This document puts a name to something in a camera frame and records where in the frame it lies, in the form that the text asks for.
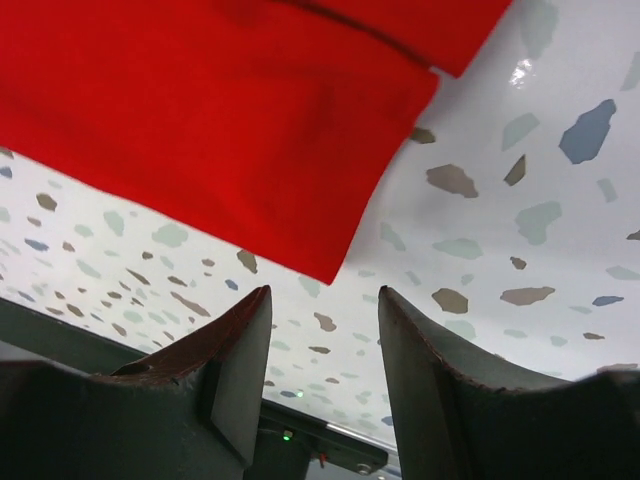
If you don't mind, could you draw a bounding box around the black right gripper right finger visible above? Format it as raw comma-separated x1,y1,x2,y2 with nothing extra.
378,287,639,479

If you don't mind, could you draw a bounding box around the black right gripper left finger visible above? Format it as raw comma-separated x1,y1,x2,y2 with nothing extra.
1,286,272,479

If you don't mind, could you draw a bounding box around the red t shirt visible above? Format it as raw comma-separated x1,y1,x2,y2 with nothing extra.
1,1,508,283

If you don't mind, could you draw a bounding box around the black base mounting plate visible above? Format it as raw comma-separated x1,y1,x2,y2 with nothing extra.
1,301,388,479

